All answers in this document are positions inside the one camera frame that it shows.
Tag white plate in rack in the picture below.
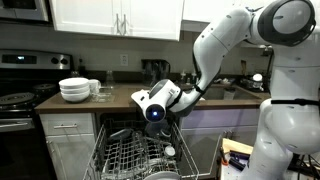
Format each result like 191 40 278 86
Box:
143 170 181 180

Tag black countertop appliance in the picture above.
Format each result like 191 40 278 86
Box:
140 58 171 86

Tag black bowl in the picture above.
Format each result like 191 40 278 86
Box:
145 120 172 140

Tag clear glass dish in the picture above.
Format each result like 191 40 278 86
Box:
90 86 116 104

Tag black pan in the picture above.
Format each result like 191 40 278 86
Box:
107 128 134 144

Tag white round lid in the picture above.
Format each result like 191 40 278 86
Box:
163 146 177 158

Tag white mug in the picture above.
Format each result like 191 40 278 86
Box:
88 78 102 95

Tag grey cup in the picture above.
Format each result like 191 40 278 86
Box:
223 88 236 100

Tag white sink cabinet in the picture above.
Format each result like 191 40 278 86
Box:
179 108 262 176

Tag white upper cabinet door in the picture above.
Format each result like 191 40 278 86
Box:
120 0 184 41
49 0 123 37

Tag white cabinet door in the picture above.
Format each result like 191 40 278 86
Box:
49 0 123 37
120 0 184 41
44 133 97 180

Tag steel kitchen sink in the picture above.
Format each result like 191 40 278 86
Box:
202 84 268 102

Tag dark bottle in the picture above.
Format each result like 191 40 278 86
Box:
78 58 88 78

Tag white ceramic bowl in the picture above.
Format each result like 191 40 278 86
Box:
59 85 91 95
60 90 91 103
58 77 90 90

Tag brown wooden utensil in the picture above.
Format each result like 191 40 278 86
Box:
240 59 248 77

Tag black dish drainer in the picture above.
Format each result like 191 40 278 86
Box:
239 71 272 93

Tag light wooden board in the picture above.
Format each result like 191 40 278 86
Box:
221 137 254 156

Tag small white round object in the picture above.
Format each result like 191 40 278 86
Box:
252 73 264 83

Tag white drawer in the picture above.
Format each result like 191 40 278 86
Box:
39 113 96 136

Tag black tool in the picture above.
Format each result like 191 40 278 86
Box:
228 149 251 172

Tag white lower cabinet door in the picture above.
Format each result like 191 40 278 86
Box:
44 133 97 180

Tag black steel stove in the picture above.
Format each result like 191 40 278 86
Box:
0 49 74 180

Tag steel microwave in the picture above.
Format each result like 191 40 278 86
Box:
0 0 51 24

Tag white wall outlet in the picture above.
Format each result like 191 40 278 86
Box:
120 53 129 67

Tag wire dishwasher rack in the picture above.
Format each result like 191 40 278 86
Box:
82 120 200 180

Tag steel cabinet door handle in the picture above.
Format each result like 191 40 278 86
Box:
122 13 129 36
114 12 121 36

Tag orange handled tool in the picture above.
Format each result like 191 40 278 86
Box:
218 146 230 168

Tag steel drawer handle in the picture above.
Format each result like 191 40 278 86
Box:
53 123 79 130

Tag black camera on stand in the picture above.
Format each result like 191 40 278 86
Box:
261 45 275 58

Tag black cables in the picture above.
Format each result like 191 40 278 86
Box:
288 149 320 180

